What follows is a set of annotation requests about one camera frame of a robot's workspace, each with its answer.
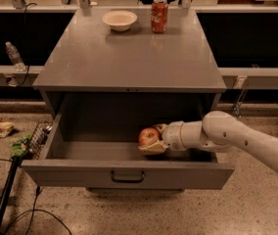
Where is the red apple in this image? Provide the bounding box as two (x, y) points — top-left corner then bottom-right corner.
(138, 127), (160, 146)

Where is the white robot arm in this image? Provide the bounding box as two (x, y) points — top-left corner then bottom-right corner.
(138, 111), (278, 173)

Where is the wire mesh basket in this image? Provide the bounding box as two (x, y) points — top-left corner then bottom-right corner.
(26, 122), (53, 160)

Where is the black drawer handle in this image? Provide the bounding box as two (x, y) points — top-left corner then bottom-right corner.
(111, 170), (145, 184)

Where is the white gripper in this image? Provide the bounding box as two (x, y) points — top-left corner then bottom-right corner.
(138, 121), (184, 156)

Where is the green snack bag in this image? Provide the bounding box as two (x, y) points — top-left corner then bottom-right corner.
(10, 134), (32, 158)

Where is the metal clamp bracket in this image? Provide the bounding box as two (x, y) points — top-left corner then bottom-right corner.
(233, 75), (248, 118)

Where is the grey metal cabinet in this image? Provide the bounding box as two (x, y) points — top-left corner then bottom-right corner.
(33, 7), (226, 113)

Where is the black pole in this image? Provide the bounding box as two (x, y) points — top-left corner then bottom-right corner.
(0, 157), (22, 228)

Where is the clear plastic water bottle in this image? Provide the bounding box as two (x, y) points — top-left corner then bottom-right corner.
(6, 42), (26, 72)

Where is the white bowl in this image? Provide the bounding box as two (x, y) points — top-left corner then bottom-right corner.
(102, 11), (137, 32)

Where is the open grey top drawer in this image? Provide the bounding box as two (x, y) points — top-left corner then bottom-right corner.
(23, 93), (234, 190)

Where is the black floor cable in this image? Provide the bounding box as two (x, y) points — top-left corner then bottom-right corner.
(0, 137), (73, 235)

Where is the red cola can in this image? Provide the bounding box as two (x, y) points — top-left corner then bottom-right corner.
(151, 0), (168, 33)

